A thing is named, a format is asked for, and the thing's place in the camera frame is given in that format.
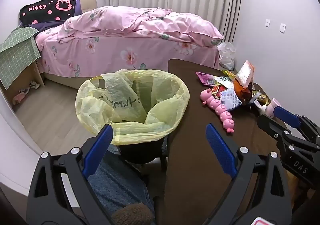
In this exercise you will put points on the brown fuzzy cloth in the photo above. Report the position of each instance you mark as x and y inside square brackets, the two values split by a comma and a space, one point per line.
[132, 213]

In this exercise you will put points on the black pillow with pink print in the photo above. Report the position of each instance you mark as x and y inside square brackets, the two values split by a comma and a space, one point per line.
[45, 11]

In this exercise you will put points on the white wall socket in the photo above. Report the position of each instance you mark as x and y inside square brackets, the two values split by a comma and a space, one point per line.
[282, 27]
[267, 22]

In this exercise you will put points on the bed with pink floral sheet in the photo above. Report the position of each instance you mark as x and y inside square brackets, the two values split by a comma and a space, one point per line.
[105, 54]

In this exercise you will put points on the orange snack bag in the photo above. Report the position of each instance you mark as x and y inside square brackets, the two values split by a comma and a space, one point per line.
[243, 82]

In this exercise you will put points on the yellow plastic bin liner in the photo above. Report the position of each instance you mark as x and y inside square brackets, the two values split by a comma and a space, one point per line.
[90, 105]

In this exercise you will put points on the yellow red gold-lined snack packet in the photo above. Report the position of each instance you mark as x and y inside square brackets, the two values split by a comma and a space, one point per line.
[261, 97]

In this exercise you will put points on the red packet with gold edge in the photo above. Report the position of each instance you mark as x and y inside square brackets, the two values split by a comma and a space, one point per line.
[216, 88]

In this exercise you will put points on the pink cup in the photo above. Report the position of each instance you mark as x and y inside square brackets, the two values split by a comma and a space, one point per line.
[271, 110]

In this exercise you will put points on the pink caterpillar toy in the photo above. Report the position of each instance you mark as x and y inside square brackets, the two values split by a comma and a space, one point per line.
[218, 108]

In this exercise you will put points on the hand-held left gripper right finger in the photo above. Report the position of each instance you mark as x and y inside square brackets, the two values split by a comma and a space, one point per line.
[220, 150]

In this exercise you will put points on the black and white slipper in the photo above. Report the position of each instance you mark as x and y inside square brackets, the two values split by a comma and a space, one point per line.
[35, 84]

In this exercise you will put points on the person's leg in jeans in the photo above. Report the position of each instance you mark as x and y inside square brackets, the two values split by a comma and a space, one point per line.
[120, 190]

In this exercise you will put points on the green checked cloth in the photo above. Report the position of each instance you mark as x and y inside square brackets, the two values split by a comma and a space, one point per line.
[17, 52]

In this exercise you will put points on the white and blue packet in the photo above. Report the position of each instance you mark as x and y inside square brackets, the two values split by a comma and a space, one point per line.
[230, 98]

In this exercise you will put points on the beige headboard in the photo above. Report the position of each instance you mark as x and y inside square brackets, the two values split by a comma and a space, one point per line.
[87, 3]

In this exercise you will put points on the black trash bin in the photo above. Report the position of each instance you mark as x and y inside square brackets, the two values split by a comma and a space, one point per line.
[140, 151]

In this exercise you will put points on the pink slipper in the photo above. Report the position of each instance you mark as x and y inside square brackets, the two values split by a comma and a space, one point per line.
[18, 98]

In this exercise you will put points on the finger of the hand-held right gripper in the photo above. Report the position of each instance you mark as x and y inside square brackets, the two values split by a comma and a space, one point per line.
[271, 127]
[287, 117]

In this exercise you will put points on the white plastic bag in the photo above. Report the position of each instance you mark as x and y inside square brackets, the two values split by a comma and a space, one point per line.
[227, 54]

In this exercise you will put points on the white and green packet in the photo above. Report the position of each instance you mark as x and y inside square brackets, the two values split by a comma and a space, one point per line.
[223, 81]

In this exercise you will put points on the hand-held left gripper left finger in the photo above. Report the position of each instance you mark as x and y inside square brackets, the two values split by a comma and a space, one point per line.
[98, 150]

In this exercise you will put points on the small yellow and red packet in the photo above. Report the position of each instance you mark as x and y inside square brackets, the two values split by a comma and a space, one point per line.
[228, 73]

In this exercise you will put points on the pink floral duvet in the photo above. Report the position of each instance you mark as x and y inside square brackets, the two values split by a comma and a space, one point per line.
[140, 21]

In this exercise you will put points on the striped slipper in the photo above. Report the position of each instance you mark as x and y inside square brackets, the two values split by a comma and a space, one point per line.
[25, 90]

